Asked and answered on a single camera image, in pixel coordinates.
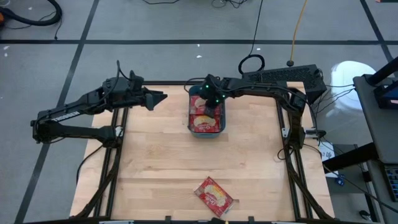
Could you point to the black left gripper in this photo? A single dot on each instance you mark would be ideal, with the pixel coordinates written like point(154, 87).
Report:
point(126, 91)

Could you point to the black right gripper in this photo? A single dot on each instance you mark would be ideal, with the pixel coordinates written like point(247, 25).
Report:
point(211, 91)

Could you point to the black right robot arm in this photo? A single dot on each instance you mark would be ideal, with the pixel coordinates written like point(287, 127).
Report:
point(264, 88)

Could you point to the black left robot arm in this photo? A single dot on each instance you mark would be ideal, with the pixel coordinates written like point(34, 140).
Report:
point(71, 115)

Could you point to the teal plastic basket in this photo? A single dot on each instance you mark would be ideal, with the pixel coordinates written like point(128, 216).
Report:
point(205, 134)

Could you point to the white mounting plate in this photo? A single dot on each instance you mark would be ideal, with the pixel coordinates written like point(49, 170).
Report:
point(285, 132)

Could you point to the white paper sheet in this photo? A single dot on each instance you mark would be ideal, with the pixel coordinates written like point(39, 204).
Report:
point(326, 154)

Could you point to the blue tag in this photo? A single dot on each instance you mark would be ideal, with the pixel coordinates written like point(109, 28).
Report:
point(340, 180)

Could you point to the black desk leg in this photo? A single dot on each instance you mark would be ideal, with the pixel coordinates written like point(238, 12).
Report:
point(351, 157)

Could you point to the orange shop vacuum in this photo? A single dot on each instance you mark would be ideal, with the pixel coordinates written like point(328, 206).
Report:
point(1, 19)

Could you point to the black device with screen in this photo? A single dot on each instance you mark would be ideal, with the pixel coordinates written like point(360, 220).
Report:
point(381, 96)

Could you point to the grey desk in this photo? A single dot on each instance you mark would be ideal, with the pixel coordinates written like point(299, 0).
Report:
point(382, 133)

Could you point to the black monitor pole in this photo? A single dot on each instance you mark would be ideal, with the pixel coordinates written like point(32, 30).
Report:
point(384, 71)

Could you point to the black computer mouse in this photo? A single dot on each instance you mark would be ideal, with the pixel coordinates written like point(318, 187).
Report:
point(364, 214)

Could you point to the grey keyboard tray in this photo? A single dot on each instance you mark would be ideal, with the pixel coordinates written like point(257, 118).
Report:
point(377, 199)

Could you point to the black keyboard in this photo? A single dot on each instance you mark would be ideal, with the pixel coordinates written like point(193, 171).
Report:
point(392, 183)

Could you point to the black metal table frame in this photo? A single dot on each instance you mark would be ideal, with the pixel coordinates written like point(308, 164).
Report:
point(174, 83)

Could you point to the black curved bracket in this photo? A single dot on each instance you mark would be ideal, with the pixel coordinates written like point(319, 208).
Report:
point(132, 74)

